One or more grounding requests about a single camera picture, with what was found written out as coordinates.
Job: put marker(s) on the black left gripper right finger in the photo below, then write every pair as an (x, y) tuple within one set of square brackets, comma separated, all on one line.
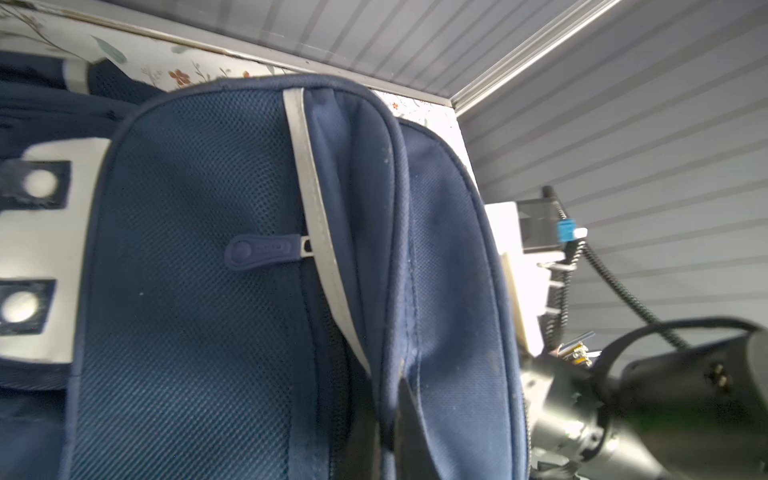
[(413, 458)]

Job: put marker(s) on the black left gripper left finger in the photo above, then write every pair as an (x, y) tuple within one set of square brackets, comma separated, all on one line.
[(362, 450)]

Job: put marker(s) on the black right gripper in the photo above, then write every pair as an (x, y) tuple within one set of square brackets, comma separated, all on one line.
[(699, 413)]

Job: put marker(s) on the navy blue student backpack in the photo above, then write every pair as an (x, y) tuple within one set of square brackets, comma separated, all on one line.
[(193, 281)]

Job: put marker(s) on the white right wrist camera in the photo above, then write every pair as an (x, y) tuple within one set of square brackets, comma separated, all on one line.
[(531, 237)]

